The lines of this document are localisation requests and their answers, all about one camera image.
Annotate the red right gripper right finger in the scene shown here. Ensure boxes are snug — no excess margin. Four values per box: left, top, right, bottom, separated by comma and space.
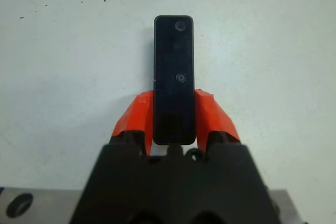
194, 87, 241, 154

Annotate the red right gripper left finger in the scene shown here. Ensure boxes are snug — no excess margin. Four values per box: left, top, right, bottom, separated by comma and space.
111, 90, 155, 156

